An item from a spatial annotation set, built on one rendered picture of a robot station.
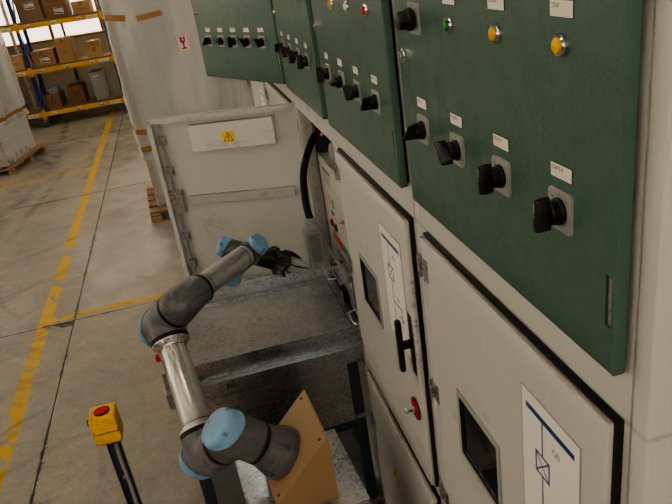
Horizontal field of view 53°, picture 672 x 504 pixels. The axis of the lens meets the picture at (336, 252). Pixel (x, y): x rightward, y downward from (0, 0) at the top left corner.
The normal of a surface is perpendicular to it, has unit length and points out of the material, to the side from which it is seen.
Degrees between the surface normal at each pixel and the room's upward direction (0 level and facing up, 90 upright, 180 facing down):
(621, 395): 90
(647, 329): 90
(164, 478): 0
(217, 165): 90
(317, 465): 90
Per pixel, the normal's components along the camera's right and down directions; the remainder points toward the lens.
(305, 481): 0.29, 0.37
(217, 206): -0.12, 0.43
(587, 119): -0.96, 0.22
